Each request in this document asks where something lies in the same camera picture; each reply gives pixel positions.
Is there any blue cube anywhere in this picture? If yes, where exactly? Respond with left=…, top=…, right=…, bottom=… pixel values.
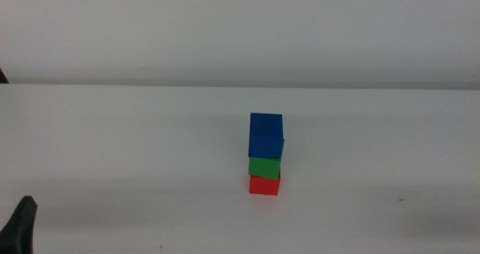
left=247, top=112, right=285, bottom=160

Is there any red cube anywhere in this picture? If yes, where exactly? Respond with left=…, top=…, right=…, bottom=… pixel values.
left=248, top=171, right=281, bottom=196

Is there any green cube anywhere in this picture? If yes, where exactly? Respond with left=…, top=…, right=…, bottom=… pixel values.
left=247, top=139, right=285, bottom=181

